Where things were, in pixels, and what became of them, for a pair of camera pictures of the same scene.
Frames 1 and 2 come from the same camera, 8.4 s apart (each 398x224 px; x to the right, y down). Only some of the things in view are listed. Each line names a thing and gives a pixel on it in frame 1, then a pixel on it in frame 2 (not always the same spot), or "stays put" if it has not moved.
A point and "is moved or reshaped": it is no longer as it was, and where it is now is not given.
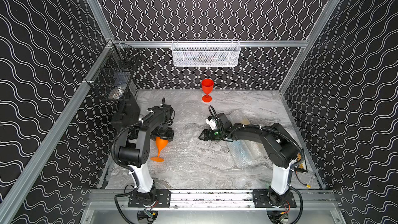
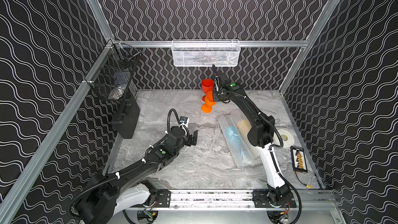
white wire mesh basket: (205, 53) stays put
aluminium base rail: (118, 200) stays put
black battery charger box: (301, 165) stays put
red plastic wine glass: (207, 86) stays put
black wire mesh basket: (110, 76) stays put
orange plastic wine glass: (160, 144) is moved or reshaped
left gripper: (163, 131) → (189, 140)
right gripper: (208, 135) → (215, 98)
